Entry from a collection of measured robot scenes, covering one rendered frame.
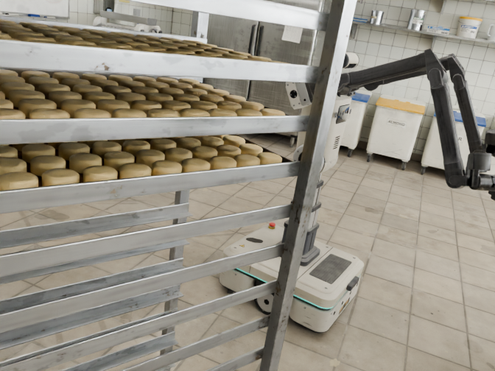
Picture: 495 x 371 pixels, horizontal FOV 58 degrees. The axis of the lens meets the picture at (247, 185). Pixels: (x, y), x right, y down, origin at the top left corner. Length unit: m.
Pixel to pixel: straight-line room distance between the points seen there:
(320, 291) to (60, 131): 1.75
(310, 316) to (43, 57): 1.88
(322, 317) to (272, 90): 3.66
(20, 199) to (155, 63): 0.25
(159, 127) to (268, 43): 4.81
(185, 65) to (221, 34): 5.01
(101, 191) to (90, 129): 0.09
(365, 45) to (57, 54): 5.64
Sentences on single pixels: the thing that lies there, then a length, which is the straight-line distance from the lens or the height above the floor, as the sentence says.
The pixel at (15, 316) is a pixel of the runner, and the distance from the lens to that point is 0.72.
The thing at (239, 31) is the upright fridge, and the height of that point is 1.25.
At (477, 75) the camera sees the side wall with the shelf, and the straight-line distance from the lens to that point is 6.08.
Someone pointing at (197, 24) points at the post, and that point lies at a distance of 1.17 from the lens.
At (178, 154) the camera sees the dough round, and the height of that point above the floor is 1.15.
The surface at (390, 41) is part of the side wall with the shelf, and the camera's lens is 6.08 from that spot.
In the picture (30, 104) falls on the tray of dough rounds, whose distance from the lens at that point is 0.71.
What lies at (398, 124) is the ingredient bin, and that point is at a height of 0.53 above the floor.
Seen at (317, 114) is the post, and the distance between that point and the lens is 0.83.
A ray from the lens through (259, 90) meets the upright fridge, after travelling 5.50.
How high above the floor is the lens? 1.40
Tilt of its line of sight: 20 degrees down
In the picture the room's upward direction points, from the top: 9 degrees clockwise
